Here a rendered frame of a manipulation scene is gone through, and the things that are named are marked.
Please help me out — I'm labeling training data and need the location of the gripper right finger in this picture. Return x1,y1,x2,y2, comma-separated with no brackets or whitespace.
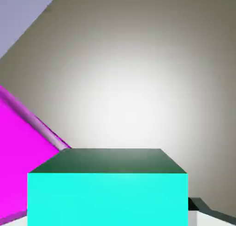
188,197,236,226

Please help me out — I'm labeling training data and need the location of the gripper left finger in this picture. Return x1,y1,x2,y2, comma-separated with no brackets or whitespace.
0,210,28,226

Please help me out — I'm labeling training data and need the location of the small cyan cube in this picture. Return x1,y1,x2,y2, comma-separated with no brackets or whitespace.
27,148,189,226

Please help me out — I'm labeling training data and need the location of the large magenta box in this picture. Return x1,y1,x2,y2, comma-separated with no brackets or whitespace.
0,85,72,223

